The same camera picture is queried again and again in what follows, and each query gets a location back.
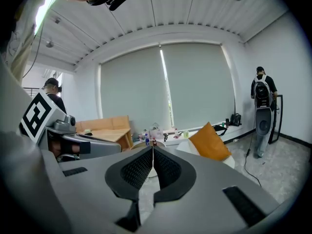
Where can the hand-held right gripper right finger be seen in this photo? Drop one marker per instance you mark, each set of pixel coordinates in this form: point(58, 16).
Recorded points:
point(207, 199)

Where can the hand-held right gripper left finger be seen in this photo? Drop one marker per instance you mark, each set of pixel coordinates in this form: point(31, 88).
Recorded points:
point(87, 194)

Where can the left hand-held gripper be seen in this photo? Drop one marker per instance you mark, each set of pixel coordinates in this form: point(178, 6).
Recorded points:
point(36, 113)

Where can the white armchair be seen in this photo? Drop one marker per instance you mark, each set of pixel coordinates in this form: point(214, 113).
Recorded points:
point(185, 147)

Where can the person's left hand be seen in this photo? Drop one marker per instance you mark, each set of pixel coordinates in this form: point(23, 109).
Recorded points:
point(54, 147)

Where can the light wooden desk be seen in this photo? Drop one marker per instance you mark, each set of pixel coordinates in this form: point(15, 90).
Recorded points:
point(104, 124)

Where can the pink bottle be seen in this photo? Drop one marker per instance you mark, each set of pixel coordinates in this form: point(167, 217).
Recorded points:
point(142, 137)

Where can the blue plastic drink bottle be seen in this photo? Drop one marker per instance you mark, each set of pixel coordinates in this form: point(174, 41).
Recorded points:
point(147, 140)

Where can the dark cola bottle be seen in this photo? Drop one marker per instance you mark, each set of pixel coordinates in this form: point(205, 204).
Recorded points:
point(154, 142)

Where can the pink cartoon tote bag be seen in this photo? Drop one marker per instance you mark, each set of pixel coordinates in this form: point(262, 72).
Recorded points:
point(157, 133)

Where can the black handheld gimbal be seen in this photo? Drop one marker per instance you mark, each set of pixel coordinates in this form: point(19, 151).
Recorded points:
point(166, 137)

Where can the green translucent bottle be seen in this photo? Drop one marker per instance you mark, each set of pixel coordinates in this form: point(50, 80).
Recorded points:
point(186, 134)

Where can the grey roller blind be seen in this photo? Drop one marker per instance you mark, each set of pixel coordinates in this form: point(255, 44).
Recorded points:
point(200, 82)
point(134, 86)

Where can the flat black pouch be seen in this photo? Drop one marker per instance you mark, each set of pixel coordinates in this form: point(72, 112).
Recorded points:
point(220, 130)

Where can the clear red-capped water bottle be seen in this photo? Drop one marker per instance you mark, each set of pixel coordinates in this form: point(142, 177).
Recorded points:
point(176, 134)

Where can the dark drink bottle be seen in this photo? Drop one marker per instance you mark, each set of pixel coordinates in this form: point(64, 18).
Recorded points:
point(227, 123)

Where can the black bag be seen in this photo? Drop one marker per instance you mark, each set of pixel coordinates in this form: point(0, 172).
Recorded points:
point(236, 120)

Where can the grey backpack with oval pod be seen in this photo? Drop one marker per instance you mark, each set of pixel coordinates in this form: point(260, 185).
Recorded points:
point(263, 96)

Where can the person's beige shirt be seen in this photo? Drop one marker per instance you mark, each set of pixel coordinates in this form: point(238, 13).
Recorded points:
point(22, 52)

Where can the ceiling light strip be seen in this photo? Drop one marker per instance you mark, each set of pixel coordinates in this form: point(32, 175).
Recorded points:
point(42, 11)

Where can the black rectangular frame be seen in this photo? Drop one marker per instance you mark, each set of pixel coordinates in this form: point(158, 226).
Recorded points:
point(280, 116)

